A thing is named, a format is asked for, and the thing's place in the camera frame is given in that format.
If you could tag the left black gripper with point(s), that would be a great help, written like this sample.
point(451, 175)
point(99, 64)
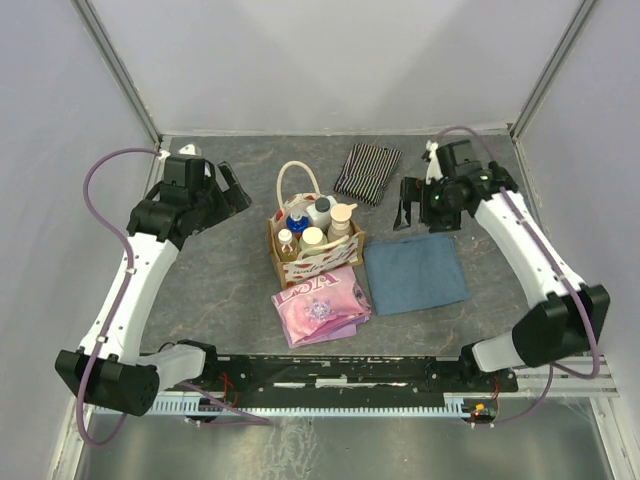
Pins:
point(237, 198)

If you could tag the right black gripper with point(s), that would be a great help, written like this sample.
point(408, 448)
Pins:
point(415, 190)

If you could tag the striped cloth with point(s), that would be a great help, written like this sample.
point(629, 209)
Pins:
point(366, 173)

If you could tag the beige pump bottle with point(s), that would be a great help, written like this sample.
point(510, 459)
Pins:
point(340, 226)

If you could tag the blue towel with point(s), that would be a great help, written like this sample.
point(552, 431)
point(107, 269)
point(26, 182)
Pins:
point(415, 273)

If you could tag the orange bottle blue pump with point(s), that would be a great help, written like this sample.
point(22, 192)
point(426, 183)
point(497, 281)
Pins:
point(297, 222)

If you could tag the clear yellow liquid bottle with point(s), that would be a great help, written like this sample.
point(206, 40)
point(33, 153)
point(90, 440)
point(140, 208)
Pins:
point(287, 246)

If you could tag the white bottle black cap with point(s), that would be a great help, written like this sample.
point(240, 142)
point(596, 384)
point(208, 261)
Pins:
point(319, 212)

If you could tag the watermelon print canvas bag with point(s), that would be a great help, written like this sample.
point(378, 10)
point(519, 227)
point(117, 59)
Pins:
point(343, 252)

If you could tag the pink printed cloth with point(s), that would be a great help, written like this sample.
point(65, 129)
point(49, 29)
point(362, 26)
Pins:
point(326, 307)

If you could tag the green bottle cream cap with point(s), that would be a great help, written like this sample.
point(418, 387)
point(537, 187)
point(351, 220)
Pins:
point(311, 243)

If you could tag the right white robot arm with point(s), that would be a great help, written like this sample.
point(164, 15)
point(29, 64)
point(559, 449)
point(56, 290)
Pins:
point(566, 315)

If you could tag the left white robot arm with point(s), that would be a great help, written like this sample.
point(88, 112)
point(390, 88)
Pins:
point(107, 369)

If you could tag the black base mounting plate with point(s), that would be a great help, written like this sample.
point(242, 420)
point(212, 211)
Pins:
point(242, 374)

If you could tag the left aluminium frame post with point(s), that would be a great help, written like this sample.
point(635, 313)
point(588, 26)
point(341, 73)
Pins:
point(90, 18)

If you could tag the aluminium frame post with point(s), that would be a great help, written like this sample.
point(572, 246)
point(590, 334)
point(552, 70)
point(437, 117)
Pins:
point(90, 18)
point(553, 66)

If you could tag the light blue cable duct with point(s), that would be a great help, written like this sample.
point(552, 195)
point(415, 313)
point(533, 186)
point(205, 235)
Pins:
point(319, 402)

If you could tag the aluminium front rail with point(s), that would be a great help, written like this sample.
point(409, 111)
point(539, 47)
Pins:
point(532, 381)

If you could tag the right aluminium frame post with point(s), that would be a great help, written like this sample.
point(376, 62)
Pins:
point(553, 66)

